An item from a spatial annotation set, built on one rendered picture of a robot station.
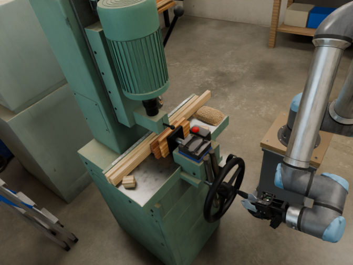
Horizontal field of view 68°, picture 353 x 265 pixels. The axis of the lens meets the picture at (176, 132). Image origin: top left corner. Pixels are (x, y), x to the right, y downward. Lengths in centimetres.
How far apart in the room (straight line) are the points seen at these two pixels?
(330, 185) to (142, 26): 80
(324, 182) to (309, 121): 22
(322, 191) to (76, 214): 174
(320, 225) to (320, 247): 96
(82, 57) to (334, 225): 101
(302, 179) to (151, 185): 55
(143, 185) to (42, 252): 130
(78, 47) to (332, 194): 100
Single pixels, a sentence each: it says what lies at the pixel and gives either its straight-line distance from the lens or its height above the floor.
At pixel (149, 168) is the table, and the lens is 109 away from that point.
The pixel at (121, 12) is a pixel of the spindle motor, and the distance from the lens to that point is 79.
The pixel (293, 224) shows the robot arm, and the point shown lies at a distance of 106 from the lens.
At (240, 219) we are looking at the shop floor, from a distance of 196.
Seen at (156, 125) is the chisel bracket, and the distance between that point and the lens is 103.
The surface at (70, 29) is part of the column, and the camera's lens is 99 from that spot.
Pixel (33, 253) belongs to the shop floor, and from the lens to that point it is 224.
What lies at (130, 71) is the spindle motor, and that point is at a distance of 88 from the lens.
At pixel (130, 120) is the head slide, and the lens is 112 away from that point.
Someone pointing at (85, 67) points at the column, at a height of 129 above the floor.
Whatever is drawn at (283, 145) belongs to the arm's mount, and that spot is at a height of 59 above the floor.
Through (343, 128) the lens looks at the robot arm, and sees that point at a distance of 148.
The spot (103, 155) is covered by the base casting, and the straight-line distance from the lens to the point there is 136.
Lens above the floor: 173
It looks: 43 degrees down
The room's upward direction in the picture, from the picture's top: 10 degrees counter-clockwise
